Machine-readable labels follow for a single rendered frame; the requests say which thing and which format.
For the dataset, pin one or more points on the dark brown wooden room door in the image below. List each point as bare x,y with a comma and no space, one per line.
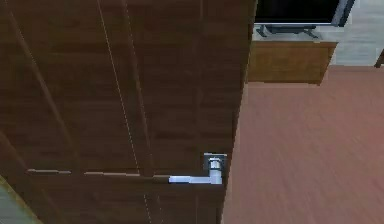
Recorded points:
100,100

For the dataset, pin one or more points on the brown wooden television cabinet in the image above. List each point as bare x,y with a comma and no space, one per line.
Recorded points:
286,61

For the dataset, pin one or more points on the black television set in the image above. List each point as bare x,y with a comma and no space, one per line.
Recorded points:
293,11

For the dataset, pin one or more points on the dark brown wooden furniture leg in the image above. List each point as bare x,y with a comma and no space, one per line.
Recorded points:
380,60

